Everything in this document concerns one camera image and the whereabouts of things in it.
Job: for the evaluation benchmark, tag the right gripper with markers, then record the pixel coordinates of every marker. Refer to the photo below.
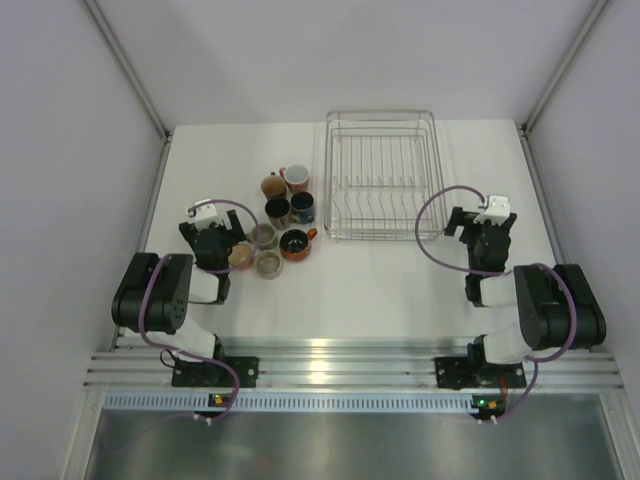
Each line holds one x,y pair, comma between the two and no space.
460,218

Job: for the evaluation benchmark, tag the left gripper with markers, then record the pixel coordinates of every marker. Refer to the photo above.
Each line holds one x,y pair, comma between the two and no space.
231,237

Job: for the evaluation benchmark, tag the mauve brown mug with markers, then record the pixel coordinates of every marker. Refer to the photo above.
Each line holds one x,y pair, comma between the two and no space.
273,186

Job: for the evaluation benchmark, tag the metal wire dish rack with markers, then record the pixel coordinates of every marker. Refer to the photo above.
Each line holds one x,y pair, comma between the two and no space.
381,167

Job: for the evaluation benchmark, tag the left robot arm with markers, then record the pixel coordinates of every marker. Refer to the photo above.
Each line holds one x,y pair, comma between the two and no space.
154,294

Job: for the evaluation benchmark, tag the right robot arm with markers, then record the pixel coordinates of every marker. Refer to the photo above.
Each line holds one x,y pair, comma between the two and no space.
556,306

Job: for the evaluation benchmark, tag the small orange cup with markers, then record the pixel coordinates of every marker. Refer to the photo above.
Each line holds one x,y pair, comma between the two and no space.
241,257

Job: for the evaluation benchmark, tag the beige grey cup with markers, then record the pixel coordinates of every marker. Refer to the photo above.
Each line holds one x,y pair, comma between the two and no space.
263,236

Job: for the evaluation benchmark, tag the beige speckled cup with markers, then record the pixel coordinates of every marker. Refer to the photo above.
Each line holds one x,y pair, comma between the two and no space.
268,264

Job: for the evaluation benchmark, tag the dark brown mug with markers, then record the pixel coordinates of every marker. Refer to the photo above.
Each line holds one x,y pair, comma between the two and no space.
278,211

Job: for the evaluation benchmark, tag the orange mug white rim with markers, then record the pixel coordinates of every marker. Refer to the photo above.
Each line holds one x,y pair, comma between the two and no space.
295,245

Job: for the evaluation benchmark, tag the blue mug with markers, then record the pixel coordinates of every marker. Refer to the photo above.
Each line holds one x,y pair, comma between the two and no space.
302,208

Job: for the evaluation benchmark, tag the pink mug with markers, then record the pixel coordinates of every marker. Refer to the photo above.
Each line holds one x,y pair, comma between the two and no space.
296,177

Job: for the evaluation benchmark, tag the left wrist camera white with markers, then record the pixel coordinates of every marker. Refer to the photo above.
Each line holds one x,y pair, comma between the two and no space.
203,215

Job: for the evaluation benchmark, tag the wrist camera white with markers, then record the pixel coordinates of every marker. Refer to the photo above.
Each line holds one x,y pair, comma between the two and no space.
203,215
495,208

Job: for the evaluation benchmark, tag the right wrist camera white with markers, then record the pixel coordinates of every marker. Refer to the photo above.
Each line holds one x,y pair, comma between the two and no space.
495,208

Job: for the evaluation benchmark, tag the right frame post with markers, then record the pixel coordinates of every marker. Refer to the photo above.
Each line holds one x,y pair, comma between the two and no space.
588,24

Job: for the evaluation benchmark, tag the frame post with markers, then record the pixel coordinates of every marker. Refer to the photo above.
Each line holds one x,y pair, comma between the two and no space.
103,26
588,24

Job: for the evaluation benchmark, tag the aluminium mounting rail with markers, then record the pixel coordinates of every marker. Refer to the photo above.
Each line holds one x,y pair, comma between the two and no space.
346,364

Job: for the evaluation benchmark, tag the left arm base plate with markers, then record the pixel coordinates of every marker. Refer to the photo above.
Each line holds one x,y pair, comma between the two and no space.
205,375

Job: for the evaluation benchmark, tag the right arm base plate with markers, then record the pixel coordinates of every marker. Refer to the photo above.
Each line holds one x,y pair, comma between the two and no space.
457,373

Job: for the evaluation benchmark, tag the white slotted cable duct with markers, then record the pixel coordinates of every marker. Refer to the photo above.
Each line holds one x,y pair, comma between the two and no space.
294,402

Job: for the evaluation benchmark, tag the left frame post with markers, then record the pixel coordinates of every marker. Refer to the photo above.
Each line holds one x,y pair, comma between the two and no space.
103,26

